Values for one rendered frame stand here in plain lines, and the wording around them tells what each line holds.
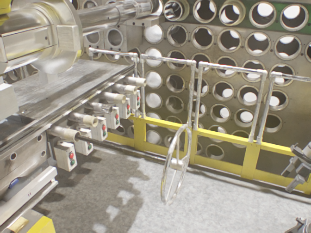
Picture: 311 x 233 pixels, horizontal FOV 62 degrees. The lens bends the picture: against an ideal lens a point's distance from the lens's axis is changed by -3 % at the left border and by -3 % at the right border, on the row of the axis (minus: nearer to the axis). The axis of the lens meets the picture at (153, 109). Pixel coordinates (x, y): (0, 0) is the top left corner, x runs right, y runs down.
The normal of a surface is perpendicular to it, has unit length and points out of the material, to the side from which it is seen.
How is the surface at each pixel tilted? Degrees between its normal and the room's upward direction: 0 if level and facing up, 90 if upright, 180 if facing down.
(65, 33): 90
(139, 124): 90
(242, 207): 0
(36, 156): 90
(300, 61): 90
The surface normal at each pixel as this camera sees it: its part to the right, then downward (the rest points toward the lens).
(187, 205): 0.00, -0.88
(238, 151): -0.40, 0.42
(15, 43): 0.91, 0.19
